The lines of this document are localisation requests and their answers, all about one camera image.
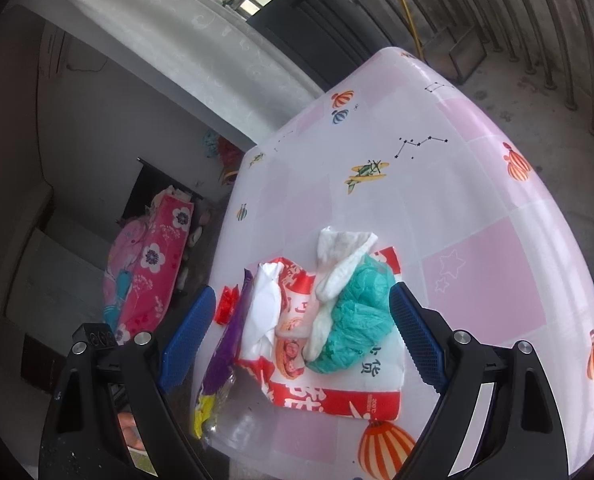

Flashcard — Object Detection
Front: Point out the white and teal bag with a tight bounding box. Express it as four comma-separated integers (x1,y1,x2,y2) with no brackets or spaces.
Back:
303,228,396,375

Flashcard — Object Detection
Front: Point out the metal balcony railing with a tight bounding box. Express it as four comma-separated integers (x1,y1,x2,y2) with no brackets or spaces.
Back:
406,0,594,139

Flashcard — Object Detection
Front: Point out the pink floral bedding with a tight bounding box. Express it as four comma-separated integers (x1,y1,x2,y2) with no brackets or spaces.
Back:
103,186,194,344

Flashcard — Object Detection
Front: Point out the yellow purple chip bag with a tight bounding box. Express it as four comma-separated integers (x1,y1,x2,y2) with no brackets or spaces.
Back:
193,269,254,439

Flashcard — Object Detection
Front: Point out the red white plastic package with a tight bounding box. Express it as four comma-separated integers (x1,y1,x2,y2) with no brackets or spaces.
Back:
235,248,404,422

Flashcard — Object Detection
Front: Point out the yellow broom handle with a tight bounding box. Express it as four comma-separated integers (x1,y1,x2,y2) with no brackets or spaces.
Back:
399,0,425,62

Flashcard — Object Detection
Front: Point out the red plastic wrapper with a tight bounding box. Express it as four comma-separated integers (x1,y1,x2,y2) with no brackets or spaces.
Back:
214,285,240,326

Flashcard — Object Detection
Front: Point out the pink patterned tablecloth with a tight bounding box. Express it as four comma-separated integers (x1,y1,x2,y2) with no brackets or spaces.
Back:
206,48,594,479

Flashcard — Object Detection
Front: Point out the white sheer curtain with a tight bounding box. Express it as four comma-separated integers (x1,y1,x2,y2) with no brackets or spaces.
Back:
15,0,322,150

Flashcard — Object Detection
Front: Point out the metal frame stand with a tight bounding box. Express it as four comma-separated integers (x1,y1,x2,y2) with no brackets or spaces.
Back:
424,26,487,84

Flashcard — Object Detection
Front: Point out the clothes and bags pile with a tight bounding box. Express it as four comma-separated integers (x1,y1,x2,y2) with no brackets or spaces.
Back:
202,130,244,185

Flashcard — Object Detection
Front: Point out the dark metal cabinet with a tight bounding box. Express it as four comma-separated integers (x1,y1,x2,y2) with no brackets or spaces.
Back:
248,0,391,91

